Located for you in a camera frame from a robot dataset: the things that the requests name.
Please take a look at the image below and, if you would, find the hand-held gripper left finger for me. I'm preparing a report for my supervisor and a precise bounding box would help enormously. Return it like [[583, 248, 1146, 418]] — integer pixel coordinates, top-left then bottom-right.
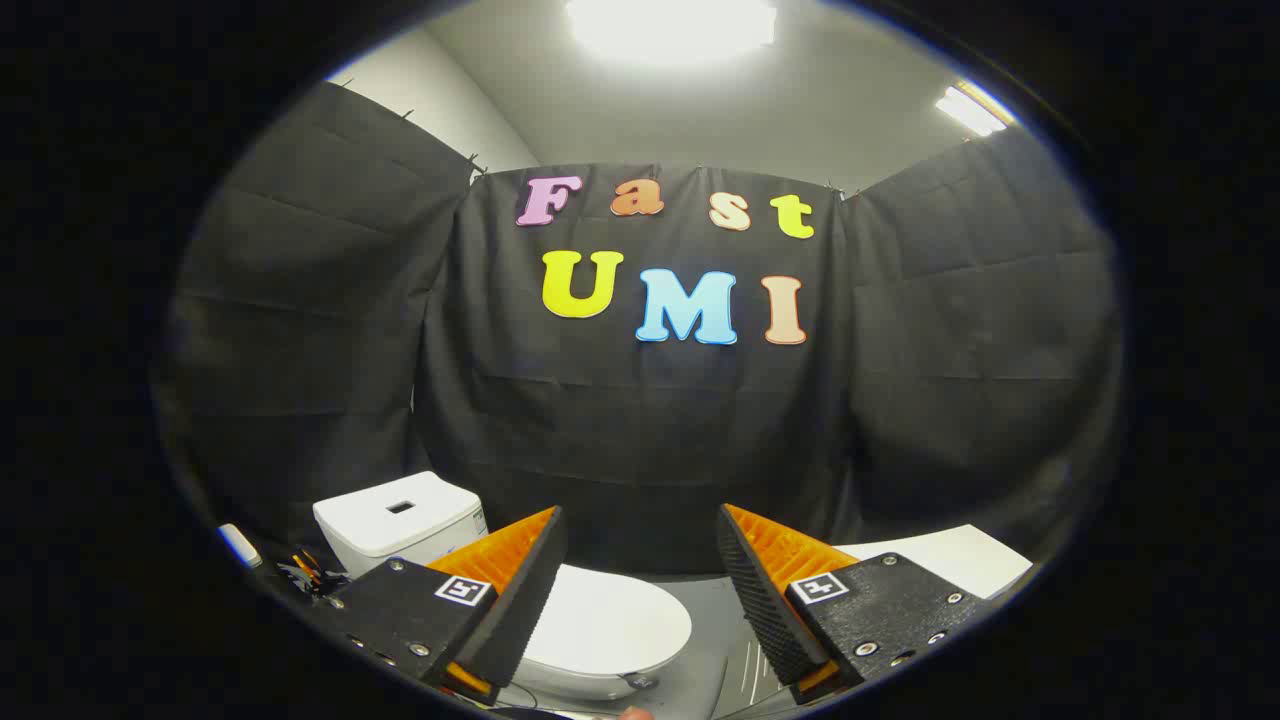
[[325, 505, 569, 706]]

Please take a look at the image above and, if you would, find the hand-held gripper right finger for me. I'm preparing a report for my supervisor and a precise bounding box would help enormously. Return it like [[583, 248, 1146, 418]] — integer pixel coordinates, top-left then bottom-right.
[[715, 503, 1003, 706]]

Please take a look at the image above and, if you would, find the white toilet bowl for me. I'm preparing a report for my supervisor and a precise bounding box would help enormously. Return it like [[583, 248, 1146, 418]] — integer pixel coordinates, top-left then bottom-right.
[[510, 648, 691, 702]]

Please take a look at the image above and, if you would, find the white flat board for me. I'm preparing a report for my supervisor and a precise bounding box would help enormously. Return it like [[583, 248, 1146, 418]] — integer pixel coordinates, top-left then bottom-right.
[[838, 524, 1034, 599]]

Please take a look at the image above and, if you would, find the black backdrop cloth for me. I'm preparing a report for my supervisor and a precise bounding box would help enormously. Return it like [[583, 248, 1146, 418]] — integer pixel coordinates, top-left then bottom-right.
[[155, 82, 1126, 576]]

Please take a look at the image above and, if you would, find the white cylindrical object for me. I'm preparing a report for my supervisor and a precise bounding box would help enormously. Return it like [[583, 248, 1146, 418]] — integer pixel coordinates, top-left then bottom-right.
[[218, 523, 264, 569]]

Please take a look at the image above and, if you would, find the small ceiling light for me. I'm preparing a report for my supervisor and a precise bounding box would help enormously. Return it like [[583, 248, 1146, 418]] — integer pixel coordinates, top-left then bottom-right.
[[935, 82, 1013, 138]]

